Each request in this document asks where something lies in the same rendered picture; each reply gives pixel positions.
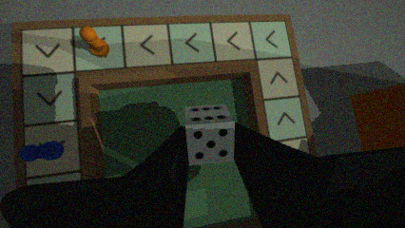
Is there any white die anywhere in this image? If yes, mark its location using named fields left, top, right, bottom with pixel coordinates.
left=185, top=104, right=235, bottom=165

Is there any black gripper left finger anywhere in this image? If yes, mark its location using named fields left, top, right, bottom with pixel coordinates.
left=0, top=126, right=189, bottom=228

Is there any orange pawn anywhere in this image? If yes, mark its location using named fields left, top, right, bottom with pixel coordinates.
left=79, top=27, right=109, bottom=58

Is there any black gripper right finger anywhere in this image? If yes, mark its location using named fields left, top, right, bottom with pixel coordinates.
left=234, top=123, right=405, bottom=228

